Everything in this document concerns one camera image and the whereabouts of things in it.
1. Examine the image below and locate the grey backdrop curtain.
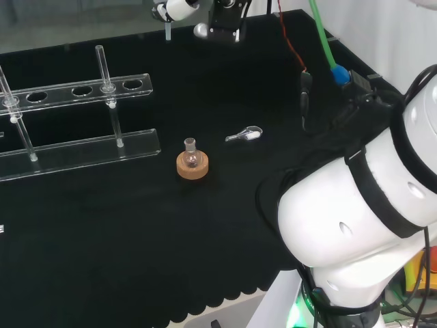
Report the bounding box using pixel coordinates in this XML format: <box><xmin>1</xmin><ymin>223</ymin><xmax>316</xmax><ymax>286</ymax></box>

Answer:
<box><xmin>0</xmin><ymin>0</ymin><xmax>212</xmax><ymax>55</ymax></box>

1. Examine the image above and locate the brown cork ring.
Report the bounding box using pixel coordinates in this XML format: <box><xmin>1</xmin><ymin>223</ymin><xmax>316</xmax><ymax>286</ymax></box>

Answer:
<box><xmin>175</xmin><ymin>152</ymin><xmax>210</xmax><ymax>180</ymax></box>

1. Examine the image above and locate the clear acrylic funnel stand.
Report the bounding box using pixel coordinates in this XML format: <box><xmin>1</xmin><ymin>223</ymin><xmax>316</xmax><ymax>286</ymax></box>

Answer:
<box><xmin>0</xmin><ymin>44</ymin><xmax>162</xmax><ymax>182</ymax></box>

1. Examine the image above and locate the yellow stop button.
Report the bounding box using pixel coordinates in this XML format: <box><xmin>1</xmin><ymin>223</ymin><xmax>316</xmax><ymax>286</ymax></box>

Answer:
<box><xmin>404</xmin><ymin>245</ymin><xmax>437</xmax><ymax>298</ymax></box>

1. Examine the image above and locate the thin red wire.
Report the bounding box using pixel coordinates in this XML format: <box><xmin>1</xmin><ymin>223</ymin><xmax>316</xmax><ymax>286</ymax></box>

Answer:
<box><xmin>276</xmin><ymin>0</ymin><xmax>311</xmax><ymax>74</ymax></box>

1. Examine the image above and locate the small round-bottom glass flask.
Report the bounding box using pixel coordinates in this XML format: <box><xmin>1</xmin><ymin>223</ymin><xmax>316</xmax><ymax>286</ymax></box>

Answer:
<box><xmin>182</xmin><ymin>137</ymin><xmax>201</xmax><ymax>170</ymax></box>

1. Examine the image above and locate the black bench cloth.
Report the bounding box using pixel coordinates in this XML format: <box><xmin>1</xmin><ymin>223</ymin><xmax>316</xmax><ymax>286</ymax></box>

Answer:
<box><xmin>0</xmin><ymin>9</ymin><xmax>404</xmax><ymax>328</ymax></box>

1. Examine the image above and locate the thin black cable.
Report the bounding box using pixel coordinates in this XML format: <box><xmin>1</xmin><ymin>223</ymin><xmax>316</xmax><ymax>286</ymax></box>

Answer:
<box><xmin>409</xmin><ymin>227</ymin><xmax>432</xmax><ymax>328</ymax></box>

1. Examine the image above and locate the green cable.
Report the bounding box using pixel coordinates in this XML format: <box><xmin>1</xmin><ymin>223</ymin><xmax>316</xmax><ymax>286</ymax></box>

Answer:
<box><xmin>309</xmin><ymin>0</ymin><xmax>352</xmax><ymax>86</ymax></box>

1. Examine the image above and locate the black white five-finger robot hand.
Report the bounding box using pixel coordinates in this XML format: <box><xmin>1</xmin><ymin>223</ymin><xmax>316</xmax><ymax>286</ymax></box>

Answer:
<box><xmin>151</xmin><ymin>0</ymin><xmax>201</xmax><ymax>23</ymax></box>

